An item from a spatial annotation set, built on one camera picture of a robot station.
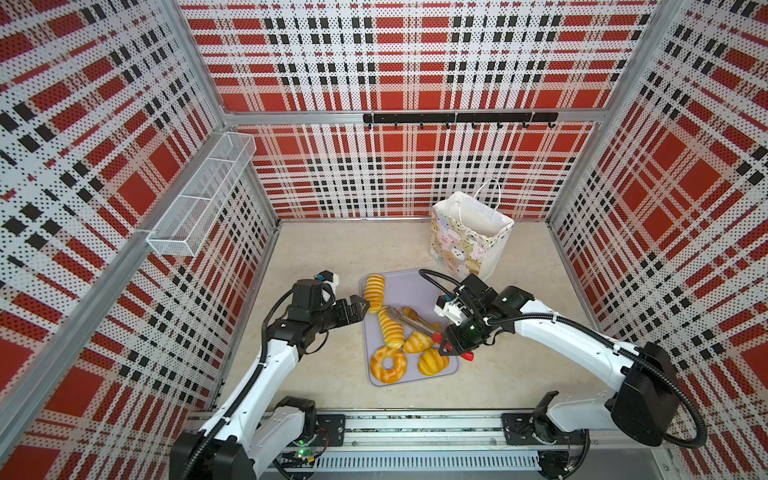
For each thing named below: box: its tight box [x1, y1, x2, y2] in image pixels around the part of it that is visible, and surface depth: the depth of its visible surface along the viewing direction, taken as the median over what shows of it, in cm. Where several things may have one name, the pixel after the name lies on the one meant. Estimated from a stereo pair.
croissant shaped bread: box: [401, 307, 442, 354], surface depth 87 cm
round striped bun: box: [418, 348, 451, 376], surface depth 83 cm
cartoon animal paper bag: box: [430, 180, 514, 278], surface depth 93 cm
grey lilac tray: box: [360, 269, 459, 387], surface depth 86 cm
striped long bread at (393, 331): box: [378, 306, 405, 349], surface depth 88 cm
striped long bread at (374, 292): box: [364, 274, 385, 314], surface depth 99 cm
